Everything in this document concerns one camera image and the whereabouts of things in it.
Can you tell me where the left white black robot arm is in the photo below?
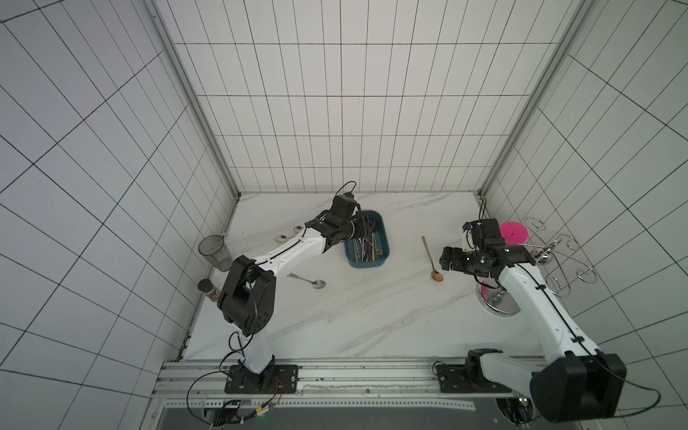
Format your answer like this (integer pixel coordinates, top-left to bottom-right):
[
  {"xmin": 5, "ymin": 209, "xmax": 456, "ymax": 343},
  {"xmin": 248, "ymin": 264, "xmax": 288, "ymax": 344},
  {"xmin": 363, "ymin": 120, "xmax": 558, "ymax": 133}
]
[{"xmin": 218, "ymin": 211, "xmax": 384, "ymax": 394}]

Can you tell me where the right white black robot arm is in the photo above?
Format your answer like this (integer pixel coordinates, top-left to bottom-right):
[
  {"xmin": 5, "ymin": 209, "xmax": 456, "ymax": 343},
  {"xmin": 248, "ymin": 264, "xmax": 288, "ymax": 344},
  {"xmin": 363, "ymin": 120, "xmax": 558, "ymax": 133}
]
[{"xmin": 440, "ymin": 245, "xmax": 627, "ymax": 423}]

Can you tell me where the rose gold long spoon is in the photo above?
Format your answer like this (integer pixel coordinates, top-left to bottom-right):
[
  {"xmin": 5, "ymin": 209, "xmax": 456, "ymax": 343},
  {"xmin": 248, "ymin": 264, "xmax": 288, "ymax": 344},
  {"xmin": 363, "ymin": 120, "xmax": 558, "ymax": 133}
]
[{"xmin": 421, "ymin": 236, "xmax": 444, "ymax": 282}]

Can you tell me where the small ornate silver spoon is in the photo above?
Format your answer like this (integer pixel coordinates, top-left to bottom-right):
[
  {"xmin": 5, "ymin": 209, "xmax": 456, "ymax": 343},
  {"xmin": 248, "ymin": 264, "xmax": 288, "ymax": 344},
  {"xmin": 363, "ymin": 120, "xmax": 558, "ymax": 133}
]
[{"xmin": 288, "ymin": 273, "xmax": 326, "ymax": 290}]

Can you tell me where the chrome wire cup rack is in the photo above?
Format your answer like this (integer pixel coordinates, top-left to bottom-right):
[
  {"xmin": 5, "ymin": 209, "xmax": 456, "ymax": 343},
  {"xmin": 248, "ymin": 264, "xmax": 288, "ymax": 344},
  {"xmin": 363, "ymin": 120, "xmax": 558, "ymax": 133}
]
[{"xmin": 475, "ymin": 216, "xmax": 599, "ymax": 318}]

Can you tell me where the teal plastic storage box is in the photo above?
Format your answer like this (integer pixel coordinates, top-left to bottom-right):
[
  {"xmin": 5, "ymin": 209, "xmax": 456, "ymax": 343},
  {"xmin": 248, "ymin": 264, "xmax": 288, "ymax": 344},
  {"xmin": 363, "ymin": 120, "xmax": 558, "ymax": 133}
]
[{"xmin": 344, "ymin": 211, "xmax": 390, "ymax": 269}]

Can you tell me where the aluminium mounting rail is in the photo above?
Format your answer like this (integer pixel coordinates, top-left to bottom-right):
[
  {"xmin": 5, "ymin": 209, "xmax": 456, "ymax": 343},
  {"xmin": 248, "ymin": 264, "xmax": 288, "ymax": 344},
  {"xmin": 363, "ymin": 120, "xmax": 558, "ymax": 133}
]
[{"xmin": 152, "ymin": 358, "xmax": 529, "ymax": 410}]

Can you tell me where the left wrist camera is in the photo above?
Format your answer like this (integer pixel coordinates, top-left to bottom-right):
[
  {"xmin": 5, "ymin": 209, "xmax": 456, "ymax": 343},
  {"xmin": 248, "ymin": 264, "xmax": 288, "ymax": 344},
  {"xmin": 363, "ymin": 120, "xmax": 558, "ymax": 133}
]
[{"xmin": 330, "ymin": 192, "xmax": 360, "ymax": 221}]

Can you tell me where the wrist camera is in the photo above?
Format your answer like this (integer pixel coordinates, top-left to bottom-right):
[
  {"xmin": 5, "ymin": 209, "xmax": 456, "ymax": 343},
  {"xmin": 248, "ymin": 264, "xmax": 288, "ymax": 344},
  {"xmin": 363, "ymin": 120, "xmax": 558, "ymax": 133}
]
[
  {"xmin": 330, "ymin": 192, "xmax": 360, "ymax": 221},
  {"xmin": 462, "ymin": 218, "xmax": 505, "ymax": 251}
]

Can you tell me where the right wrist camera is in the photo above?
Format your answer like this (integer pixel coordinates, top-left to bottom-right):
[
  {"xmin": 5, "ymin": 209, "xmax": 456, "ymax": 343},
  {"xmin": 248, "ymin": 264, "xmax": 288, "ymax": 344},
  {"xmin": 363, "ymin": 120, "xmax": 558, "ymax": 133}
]
[{"xmin": 462, "ymin": 218, "xmax": 505, "ymax": 251}]

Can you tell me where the clear plastic cup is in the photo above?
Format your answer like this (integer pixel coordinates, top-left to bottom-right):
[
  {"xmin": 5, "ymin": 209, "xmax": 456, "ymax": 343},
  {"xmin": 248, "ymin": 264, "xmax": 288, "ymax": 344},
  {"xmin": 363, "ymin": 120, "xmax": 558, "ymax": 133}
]
[{"xmin": 197, "ymin": 235, "xmax": 233, "ymax": 272}]

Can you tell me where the pink plastic cup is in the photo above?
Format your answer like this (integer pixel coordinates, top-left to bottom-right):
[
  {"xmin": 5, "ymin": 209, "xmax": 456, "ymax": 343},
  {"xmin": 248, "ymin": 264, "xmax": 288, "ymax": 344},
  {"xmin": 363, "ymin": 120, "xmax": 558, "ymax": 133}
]
[{"xmin": 499, "ymin": 221, "xmax": 530, "ymax": 245}]

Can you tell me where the small brown spice jar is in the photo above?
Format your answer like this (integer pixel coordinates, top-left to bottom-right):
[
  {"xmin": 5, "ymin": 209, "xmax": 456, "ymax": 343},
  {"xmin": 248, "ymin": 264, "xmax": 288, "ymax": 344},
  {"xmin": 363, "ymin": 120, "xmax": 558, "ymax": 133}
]
[{"xmin": 197, "ymin": 279, "xmax": 220, "ymax": 303}]

